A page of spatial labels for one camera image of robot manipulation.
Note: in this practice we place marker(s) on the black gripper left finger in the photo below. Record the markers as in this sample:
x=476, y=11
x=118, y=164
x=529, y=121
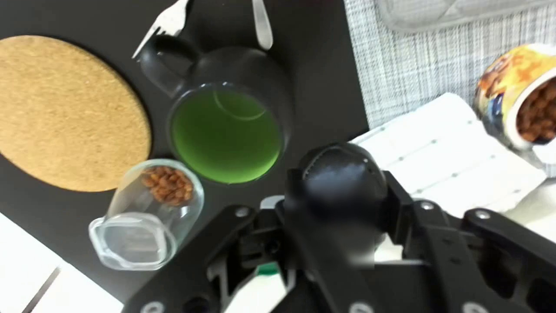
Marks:
x=324, y=262

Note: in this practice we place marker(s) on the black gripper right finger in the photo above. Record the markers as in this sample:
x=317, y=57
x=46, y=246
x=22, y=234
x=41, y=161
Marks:
x=453, y=250

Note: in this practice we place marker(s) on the small black round object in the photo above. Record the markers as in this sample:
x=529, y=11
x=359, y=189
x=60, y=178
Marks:
x=345, y=185

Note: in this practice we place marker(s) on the green plastic lid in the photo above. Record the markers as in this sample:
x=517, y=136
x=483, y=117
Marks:
x=271, y=269

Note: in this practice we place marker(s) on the dark mug green inside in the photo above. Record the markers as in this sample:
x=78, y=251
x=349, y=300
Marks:
x=227, y=133

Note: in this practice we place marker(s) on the orange snack can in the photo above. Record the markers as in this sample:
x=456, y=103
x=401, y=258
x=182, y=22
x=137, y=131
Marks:
x=510, y=76

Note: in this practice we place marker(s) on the clear glass with nuts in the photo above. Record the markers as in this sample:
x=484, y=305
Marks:
x=145, y=220

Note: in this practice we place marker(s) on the grey checked placemat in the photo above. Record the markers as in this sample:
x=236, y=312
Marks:
x=406, y=70

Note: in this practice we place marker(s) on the grey quilted pot holder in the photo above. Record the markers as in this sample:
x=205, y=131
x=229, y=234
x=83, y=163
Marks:
x=453, y=15

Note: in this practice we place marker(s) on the round cork mat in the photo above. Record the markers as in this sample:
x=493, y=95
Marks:
x=64, y=110

